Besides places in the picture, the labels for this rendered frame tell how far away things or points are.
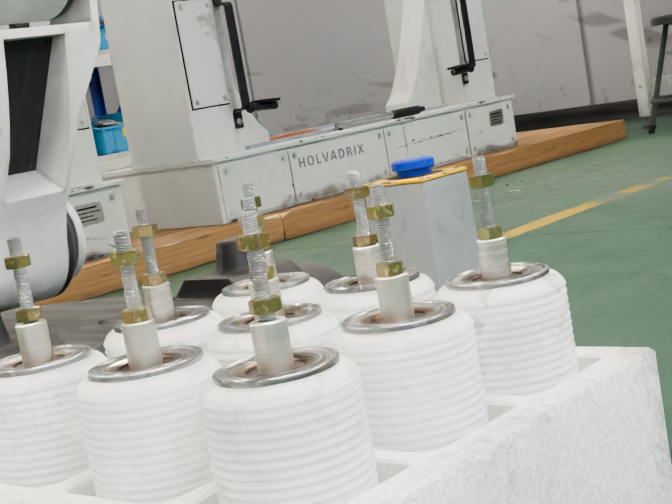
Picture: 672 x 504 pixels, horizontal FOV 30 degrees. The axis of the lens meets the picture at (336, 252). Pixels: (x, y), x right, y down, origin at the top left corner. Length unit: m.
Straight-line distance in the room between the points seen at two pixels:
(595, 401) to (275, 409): 0.27
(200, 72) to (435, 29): 1.24
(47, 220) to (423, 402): 0.81
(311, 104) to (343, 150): 3.76
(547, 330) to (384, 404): 0.15
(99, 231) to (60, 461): 2.38
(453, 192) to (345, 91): 6.32
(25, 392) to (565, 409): 0.36
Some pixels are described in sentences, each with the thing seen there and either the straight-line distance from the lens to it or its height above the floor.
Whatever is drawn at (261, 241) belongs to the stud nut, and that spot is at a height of 0.33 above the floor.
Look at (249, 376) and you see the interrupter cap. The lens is 0.72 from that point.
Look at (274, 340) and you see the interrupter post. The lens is 0.72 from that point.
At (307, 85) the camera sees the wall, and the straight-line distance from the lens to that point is 7.65.
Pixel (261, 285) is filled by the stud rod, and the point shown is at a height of 0.30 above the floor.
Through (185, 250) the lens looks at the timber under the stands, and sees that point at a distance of 3.32.
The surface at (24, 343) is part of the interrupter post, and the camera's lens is 0.91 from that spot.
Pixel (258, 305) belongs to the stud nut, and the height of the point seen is 0.29.
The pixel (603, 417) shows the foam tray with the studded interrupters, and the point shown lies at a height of 0.15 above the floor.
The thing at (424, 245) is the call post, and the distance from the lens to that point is 1.12.
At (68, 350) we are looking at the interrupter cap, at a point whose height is 0.25.
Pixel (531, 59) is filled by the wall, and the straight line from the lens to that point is 6.67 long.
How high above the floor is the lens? 0.41
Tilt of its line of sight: 7 degrees down
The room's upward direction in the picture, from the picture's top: 10 degrees counter-clockwise
